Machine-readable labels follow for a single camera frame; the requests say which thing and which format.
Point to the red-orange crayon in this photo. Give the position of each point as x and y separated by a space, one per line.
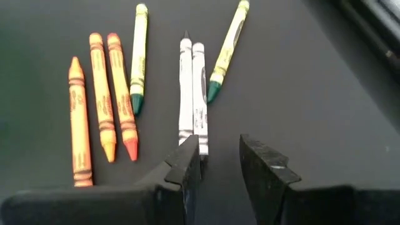
122 93

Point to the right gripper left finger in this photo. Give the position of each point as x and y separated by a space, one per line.
156 203

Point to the green crayon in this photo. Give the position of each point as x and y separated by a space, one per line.
139 56
228 50

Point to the black table frame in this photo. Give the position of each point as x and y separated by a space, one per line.
375 28

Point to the orange crayon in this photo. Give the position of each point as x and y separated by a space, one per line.
79 125
102 93

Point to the black crayon white wrapper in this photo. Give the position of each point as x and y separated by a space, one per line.
186 90
200 103

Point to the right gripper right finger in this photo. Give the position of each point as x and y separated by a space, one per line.
281 203

